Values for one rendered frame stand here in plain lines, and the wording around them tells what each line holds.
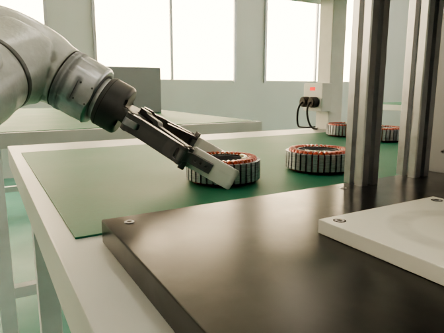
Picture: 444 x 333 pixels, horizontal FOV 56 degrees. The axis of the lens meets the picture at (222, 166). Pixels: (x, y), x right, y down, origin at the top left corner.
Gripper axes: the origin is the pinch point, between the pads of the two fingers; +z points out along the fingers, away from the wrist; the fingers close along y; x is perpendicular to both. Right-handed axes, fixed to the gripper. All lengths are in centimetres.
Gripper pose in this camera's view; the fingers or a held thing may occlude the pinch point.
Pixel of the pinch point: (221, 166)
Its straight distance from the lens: 63.1
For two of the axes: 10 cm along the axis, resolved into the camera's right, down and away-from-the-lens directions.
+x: 5.0, -8.5, -1.5
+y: 0.1, 1.8, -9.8
